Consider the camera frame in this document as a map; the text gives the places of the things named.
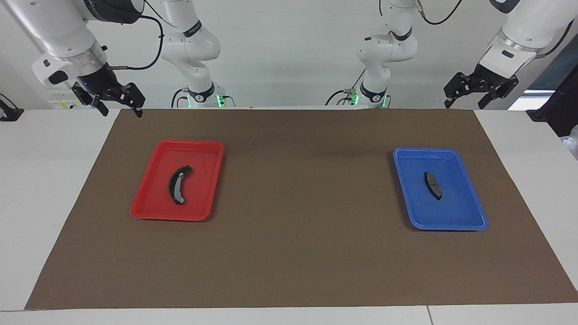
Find dark brake pad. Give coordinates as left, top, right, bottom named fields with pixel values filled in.
left=424, top=172, right=443, bottom=200

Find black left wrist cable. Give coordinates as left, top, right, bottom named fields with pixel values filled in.
left=536, top=20, right=575, bottom=58

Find curved brake shoe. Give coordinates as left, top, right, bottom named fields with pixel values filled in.
left=168, top=165, right=193, bottom=205

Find blue plastic tray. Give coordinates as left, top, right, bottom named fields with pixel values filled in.
left=392, top=147, right=489, bottom=232

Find red plastic tray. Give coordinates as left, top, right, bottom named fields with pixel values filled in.
left=130, top=139, right=225, bottom=222

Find white box yellow labels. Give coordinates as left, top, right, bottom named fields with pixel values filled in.
left=47, top=88, right=84, bottom=110

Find black base cable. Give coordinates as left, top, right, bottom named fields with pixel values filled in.
left=170, top=88, right=188, bottom=109
left=325, top=81, right=365, bottom=107

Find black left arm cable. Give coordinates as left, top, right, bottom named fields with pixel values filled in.
left=416, top=0, right=465, bottom=26

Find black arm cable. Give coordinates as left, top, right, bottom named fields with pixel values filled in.
left=416, top=0, right=465, bottom=26
left=111, top=14, right=164, bottom=71

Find dark grey panel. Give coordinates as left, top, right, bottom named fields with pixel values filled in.
left=528, top=35, right=578, bottom=91

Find black equipment case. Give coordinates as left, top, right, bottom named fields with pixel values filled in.
left=526, top=74, right=578, bottom=138

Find brown table mat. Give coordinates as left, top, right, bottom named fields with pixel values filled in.
left=25, top=107, right=578, bottom=311

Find black right base cable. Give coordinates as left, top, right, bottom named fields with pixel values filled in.
left=170, top=88, right=188, bottom=109

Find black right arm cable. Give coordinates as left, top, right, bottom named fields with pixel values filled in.
left=111, top=14, right=164, bottom=71

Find black clamp device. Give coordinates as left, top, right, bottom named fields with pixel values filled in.
left=0, top=93, right=24, bottom=122

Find clear plastic item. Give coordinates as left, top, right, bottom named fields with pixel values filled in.
left=562, top=125, right=578, bottom=160

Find black left base cable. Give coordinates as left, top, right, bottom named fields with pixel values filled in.
left=325, top=81, right=365, bottom=107

